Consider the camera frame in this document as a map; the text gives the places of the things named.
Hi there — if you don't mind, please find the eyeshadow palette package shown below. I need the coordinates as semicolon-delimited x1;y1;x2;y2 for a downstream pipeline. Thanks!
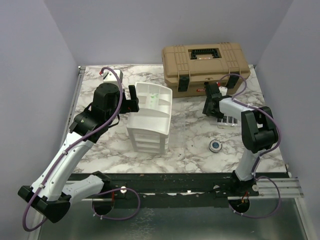
214;115;240;127

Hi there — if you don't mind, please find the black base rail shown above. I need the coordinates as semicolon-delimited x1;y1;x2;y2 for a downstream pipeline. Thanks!
85;173;259;209

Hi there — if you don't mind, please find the white plastic drawer organizer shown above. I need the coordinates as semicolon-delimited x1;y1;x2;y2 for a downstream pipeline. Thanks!
126;82;184;155

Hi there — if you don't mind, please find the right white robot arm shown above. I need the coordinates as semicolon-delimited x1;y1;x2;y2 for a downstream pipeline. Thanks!
202;83;281;196

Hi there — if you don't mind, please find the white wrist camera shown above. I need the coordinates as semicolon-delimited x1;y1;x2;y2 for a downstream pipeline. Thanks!
218;86;228;96
100;69;123;87

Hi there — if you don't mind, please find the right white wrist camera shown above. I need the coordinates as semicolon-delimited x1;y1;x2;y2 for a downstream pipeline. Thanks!
218;86;228;96

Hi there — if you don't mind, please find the tan plastic toolbox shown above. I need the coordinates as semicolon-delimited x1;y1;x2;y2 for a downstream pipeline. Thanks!
161;42;251;98

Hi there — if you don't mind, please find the round compact with lid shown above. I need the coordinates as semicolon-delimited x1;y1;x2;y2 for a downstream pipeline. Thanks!
208;139;223;153

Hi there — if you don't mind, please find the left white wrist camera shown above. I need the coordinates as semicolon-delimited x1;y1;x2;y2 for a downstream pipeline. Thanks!
100;69;123;87

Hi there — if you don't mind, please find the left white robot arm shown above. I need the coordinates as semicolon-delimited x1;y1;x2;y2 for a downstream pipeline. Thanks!
18;83;139;223

